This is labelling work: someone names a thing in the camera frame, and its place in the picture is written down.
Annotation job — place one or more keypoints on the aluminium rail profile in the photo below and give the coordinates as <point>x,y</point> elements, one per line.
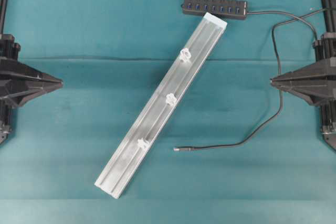
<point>141,136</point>

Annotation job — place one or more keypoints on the teal table cloth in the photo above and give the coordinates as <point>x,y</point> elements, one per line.
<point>111,55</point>

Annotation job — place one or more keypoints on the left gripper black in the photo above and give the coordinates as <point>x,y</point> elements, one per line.
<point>18,81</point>

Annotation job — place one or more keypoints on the black USB hub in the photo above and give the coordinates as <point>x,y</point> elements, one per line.
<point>229,9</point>

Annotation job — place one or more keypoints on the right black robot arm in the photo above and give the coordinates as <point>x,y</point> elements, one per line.
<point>324,49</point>

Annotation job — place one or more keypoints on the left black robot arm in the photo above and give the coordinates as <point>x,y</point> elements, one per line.
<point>9,50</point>

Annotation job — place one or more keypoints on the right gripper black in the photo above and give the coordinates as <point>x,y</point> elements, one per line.
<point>314,83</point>

